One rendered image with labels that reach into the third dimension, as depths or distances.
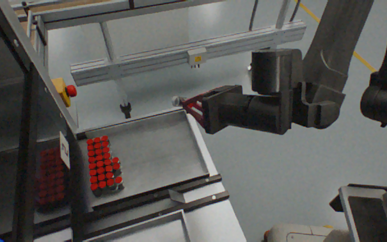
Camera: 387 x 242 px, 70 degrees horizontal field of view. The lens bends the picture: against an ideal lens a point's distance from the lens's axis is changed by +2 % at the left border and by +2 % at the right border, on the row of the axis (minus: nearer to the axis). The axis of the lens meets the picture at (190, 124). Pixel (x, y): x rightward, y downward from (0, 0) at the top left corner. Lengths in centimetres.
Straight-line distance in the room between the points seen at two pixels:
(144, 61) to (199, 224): 122
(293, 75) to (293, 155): 163
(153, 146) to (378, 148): 179
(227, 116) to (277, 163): 154
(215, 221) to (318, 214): 117
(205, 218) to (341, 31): 56
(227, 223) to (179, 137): 32
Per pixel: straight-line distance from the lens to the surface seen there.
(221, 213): 80
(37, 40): 138
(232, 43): 193
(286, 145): 208
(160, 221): 79
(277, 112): 41
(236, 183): 184
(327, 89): 46
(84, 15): 156
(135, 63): 178
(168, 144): 90
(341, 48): 48
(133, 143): 92
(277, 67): 40
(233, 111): 44
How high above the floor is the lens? 163
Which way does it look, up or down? 52 degrees down
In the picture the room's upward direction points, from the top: straight up
